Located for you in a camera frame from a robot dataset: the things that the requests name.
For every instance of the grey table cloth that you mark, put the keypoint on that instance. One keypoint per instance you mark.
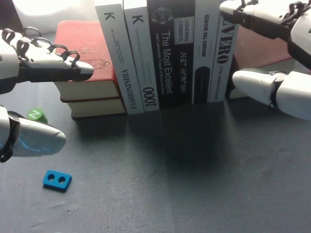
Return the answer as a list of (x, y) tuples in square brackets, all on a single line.
[(170, 182)]

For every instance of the blue block with two holes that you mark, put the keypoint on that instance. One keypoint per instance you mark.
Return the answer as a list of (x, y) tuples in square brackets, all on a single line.
[(57, 180)]

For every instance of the green cylinder with letter N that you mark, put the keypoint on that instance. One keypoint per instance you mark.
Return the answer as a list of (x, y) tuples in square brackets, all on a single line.
[(35, 114)]

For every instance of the faded red hardcover book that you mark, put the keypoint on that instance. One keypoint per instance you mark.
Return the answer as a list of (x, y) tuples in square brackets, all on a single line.
[(257, 51)]

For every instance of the black book The Most Excellent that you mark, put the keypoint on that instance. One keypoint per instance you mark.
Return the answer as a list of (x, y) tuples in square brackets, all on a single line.
[(161, 63)]

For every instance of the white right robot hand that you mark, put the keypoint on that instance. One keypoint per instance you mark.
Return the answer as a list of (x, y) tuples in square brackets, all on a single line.
[(264, 17)]

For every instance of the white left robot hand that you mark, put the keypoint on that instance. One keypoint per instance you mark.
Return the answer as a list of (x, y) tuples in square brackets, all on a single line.
[(36, 65)]

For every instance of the white book 1000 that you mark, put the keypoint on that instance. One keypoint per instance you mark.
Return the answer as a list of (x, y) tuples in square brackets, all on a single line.
[(143, 60)]

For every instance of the white book with black serif title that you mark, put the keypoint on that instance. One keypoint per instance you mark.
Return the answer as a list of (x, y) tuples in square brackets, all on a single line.
[(222, 72)]

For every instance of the red cloth-covered book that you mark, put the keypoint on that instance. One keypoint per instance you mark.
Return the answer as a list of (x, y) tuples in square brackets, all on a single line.
[(80, 34)]

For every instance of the white book FASHIONINDIA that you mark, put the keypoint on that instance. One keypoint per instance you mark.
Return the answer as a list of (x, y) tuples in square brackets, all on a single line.
[(114, 48)]

